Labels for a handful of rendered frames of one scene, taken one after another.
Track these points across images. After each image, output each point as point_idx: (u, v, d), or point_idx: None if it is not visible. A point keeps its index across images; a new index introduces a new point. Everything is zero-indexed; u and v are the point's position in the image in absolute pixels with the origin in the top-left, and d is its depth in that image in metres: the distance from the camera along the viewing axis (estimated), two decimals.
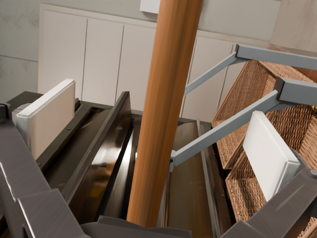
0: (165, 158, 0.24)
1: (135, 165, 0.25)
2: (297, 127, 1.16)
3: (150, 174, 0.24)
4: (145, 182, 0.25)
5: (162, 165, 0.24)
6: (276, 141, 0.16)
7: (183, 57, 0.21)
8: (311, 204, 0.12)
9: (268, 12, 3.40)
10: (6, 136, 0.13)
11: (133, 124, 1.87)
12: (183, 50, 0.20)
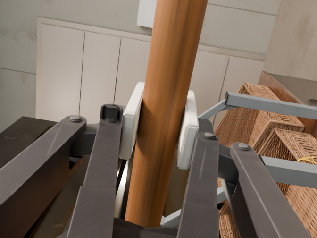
0: (163, 186, 0.21)
1: (129, 192, 0.22)
2: None
3: (146, 204, 0.21)
4: (140, 213, 0.22)
5: (160, 194, 0.21)
6: (188, 111, 0.18)
7: (183, 74, 0.18)
8: (217, 163, 0.14)
9: (264, 26, 3.44)
10: (109, 133, 0.14)
11: None
12: (182, 66, 0.17)
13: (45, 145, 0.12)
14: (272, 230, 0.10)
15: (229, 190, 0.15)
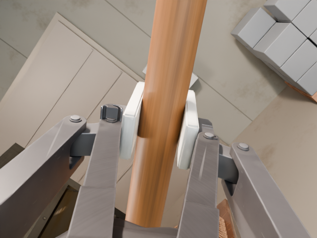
0: (163, 187, 0.21)
1: (129, 192, 0.22)
2: None
3: (146, 204, 0.21)
4: (140, 214, 0.22)
5: (160, 194, 0.21)
6: (188, 111, 0.18)
7: (183, 74, 0.18)
8: (217, 163, 0.14)
9: (239, 123, 3.95)
10: (109, 133, 0.14)
11: None
12: (182, 66, 0.17)
13: (45, 145, 0.12)
14: (272, 230, 0.10)
15: (229, 190, 0.15)
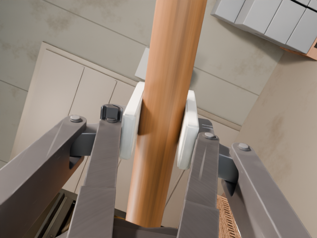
0: (163, 190, 0.21)
1: (129, 196, 0.23)
2: None
3: (146, 208, 0.22)
4: (140, 217, 0.22)
5: (159, 198, 0.21)
6: (188, 111, 0.18)
7: (182, 79, 0.18)
8: (217, 163, 0.14)
9: (246, 101, 3.83)
10: (109, 133, 0.14)
11: None
12: (181, 72, 0.17)
13: (45, 145, 0.12)
14: (272, 230, 0.10)
15: (229, 190, 0.15)
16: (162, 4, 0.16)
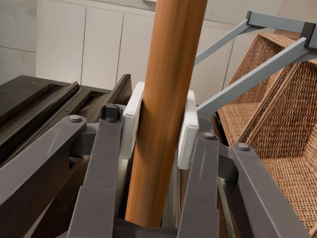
0: (162, 190, 0.21)
1: (128, 196, 0.23)
2: (311, 103, 1.08)
3: (145, 208, 0.21)
4: (139, 217, 0.22)
5: (159, 198, 0.21)
6: (188, 111, 0.18)
7: (182, 79, 0.18)
8: (217, 163, 0.14)
9: (271, 1, 3.33)
10: (109, 133, 0.14)
11: None
12: (181, 71, 0.17)
13: (45, 145, 0.12)
14: (272, 230, 0.10)
15: (229, 190, 0.15)
16: (162, 4, 0.16)
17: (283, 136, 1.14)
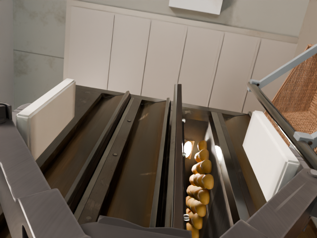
0: None
1: None
2: None
3: None
4: None
5: None
6: (276, 141, 0.16)
7: None
8: (311, 204, 0.12)
9: (297, 7, 3.38)
10: (6, 136, 0.13)
11: (183, 118, 1.86)
12: None
13: None
14: None
15: None
16: None
17: None
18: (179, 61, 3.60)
